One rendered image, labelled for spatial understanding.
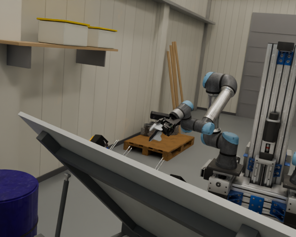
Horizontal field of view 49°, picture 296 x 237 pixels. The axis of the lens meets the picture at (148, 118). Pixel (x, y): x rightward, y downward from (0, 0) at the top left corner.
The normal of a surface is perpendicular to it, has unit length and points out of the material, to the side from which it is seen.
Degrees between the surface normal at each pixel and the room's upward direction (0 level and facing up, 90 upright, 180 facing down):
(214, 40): 90
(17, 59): 90
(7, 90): 90
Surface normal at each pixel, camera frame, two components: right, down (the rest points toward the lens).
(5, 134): 0.91, 0.18
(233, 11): -0.41, 0.15
